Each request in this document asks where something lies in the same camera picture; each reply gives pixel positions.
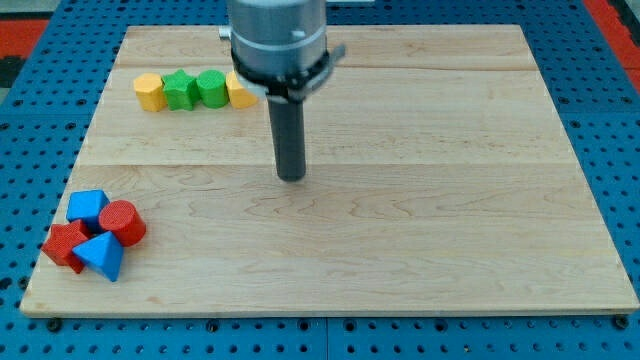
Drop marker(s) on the green star block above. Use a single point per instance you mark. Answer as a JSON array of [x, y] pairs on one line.
[[180, 90]]

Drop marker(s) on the yellow heart block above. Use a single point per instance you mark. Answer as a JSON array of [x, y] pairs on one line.
[[239, 96]]

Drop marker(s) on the green cylinder block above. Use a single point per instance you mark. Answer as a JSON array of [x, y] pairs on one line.
[[212, 88]]

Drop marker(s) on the blue triangle block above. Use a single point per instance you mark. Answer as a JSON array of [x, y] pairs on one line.
[[103, 254]]

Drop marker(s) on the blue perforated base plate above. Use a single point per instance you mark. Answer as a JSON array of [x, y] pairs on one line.
[[49, 108]]

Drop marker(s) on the light wooden board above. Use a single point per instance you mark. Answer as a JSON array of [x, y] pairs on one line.
[[440, 182]]

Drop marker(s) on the red star block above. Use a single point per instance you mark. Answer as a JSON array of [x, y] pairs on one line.
[[62, 239]]

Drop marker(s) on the yellow hexagon block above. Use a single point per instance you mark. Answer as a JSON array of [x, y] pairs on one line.
[[149, 91]]

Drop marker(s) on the blue cube block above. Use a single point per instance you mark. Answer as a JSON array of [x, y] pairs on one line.
[[86, 206]]

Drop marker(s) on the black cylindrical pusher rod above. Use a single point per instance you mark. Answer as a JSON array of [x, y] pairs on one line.
[[287, 128]]

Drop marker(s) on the red cylinder block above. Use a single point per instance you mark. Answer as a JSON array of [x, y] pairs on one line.
[[123, 219]]

